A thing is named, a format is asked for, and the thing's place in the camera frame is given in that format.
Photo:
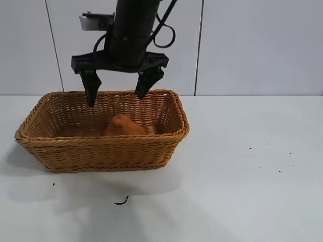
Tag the woven wicker basket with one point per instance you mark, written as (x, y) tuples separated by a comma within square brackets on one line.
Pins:
[(101, 153)]

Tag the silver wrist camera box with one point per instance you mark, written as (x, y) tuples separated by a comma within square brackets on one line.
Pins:
[(94, 21)]

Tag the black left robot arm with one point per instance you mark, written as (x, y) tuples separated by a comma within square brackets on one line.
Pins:
[(135, 17)]

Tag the small black curled scrap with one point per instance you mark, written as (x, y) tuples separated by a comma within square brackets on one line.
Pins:
[(121, 201)]

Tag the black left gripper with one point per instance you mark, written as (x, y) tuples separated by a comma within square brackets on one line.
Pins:
[(126, 58)]

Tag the orange-brown bread piece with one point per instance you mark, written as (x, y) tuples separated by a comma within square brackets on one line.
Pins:
[(125, 127)]

